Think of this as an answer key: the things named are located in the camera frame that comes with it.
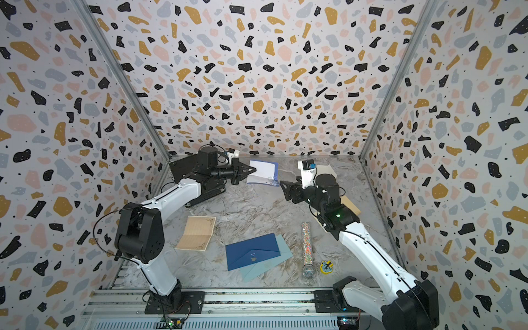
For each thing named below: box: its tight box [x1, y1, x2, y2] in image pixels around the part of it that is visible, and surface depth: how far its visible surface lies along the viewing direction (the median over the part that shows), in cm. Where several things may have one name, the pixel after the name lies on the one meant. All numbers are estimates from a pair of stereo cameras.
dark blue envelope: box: [225, 233, 282, 271], surface depth 87 cm
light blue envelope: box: [239, 233, 294, 283], surface depth 85 cm
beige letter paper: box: [174, 215, 217, 252], surface depth 94 cm
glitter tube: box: [301, 222, 317, 281], surface depth 85 cm
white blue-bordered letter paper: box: [246, 159, 280, 187], surface depth 85 cm
